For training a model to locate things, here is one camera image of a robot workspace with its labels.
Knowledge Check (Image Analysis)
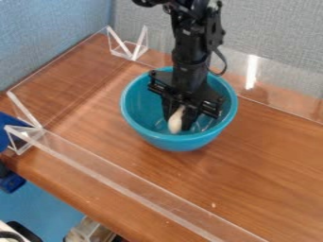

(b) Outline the blue clamp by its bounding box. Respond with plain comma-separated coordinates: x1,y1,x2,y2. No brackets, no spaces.
0,112,27,194

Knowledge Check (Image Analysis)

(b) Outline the clear acrylic back barrier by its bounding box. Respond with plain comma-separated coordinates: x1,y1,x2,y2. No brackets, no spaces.
103,26,323,125

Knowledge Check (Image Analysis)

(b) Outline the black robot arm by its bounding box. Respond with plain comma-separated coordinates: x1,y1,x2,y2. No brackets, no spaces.
130,0,225,133

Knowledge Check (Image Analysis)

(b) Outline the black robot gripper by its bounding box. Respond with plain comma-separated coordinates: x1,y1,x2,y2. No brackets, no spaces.
148,69,224,130

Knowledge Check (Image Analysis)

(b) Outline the white toy mushroom brown cap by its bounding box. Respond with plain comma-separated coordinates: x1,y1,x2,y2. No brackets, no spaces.
168,106,185,134

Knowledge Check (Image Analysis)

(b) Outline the clear acrylic front barrier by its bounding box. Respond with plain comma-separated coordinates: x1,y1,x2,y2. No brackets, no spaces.
3,126,268,242

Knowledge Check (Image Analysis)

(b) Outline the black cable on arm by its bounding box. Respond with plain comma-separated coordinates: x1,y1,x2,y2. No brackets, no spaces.
208,46,228,78

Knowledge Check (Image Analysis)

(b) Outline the clear acrylic left barrier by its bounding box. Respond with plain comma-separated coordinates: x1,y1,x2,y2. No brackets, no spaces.
6,28,110,127

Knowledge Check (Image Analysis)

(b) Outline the blue plastic bowl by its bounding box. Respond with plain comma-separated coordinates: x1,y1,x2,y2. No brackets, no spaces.
119,65,240,153

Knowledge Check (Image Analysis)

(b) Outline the clear acrylic barrier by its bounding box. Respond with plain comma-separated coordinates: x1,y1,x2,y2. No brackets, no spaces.
6,28,110,127
103,26,323,125
3,126,268,242

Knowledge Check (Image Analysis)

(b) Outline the black and white object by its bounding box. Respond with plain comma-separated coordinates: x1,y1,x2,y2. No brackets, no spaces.
0,220,42,242

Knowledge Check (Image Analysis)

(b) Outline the clear bracket under table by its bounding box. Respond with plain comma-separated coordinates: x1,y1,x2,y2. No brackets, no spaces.
62,216,115,242

